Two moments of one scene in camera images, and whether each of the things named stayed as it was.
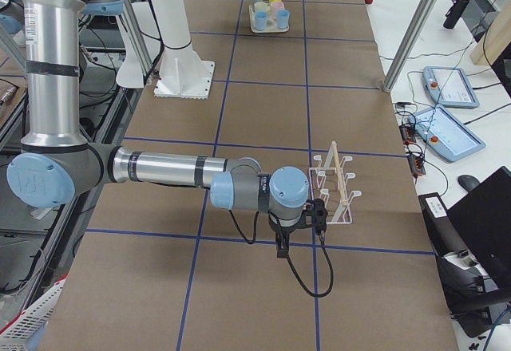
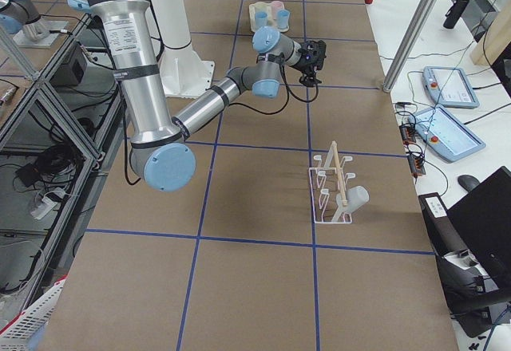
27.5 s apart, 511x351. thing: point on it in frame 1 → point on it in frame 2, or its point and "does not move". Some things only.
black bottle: x=454 y=13 does not move
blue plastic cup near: x=261 y=20 does not move
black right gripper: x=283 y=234 → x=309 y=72
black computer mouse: x=468 y=182 does not move
